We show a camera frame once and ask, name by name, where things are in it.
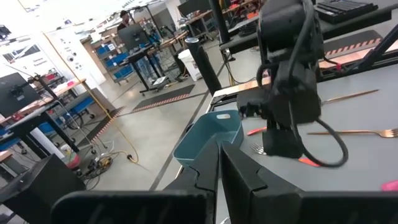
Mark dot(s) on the white cylinder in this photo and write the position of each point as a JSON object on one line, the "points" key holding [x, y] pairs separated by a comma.
{"points": [[46, 143]]}

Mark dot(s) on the black desk monitor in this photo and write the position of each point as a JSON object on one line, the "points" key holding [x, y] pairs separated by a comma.
{"points": [[133, 35]]}

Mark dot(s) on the black monitor on arm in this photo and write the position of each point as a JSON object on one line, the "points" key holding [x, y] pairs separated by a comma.
{"points": [[15, 93]]}

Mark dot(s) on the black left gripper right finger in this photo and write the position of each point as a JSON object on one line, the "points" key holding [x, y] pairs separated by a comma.
{"points": [[248, 193]]}

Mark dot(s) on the white equipment sign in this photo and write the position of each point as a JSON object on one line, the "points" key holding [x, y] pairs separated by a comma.
{"points": [[38, 61]]}

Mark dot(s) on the gold fork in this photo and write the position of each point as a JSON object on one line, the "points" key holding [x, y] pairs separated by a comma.
{"points": [[388, 133], [351, 96]]}

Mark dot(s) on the black-framed workbench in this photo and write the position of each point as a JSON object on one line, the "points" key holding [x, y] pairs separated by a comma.
{"points": [[40, 116]]}

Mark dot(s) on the black frame pole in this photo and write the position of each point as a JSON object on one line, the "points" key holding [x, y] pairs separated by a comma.
{"points": [[219, 21]]}

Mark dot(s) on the shelf with blue bins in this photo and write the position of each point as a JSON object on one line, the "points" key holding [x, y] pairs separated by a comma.
{"points": [[119, 60]]}

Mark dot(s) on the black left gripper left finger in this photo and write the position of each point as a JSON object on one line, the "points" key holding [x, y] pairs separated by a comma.
{"points": [[192, 199]]}

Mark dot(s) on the white trash bin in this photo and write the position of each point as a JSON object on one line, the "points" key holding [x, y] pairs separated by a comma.
{"points": [[189, 65]]}

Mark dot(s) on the white and red bucket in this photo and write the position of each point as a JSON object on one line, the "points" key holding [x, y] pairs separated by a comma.
{"points": [[71, 158]]}

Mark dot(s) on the neighbouring grey work table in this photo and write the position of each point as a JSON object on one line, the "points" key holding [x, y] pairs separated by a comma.
{"points": [[242, 40]]}

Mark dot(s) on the white pillar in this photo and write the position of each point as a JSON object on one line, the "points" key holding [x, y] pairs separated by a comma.
{"points": [[74, 59]]}

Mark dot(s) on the black-framed wooden desk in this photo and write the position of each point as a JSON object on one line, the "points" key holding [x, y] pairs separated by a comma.
{"points": [[168, 42]]}

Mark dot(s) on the black keyboard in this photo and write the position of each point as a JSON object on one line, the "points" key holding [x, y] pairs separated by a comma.
{"points": [[345, 11]]}

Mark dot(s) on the black diagonal frame strut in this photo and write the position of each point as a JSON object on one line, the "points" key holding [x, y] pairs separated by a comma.
{"points": [[379, 46]]}

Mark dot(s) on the person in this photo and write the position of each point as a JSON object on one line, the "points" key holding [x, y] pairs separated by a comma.
{"points": [[123, 20]]}

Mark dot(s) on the blue plastic bin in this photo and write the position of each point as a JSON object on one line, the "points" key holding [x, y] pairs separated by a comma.
{"points": [[199, 127]]}

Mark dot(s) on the hazard-striped black floor mat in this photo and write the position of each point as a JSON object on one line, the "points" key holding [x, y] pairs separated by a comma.
{"points": [[348, 42], [168, 95], [102, 124]]}

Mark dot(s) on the black round-topped post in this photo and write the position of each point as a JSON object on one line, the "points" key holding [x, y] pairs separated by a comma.
{"points": [[206, 71]]}

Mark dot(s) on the black table frame rail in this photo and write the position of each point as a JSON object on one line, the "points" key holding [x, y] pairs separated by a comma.
{"points": [[342, 70]]}

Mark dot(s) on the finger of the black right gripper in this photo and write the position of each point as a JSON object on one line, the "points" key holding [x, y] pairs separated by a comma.
{"points": [[281, 144]]}

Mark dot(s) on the black equipment case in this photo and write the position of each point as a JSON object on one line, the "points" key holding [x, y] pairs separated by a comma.
{"points": [[40, 180]]}

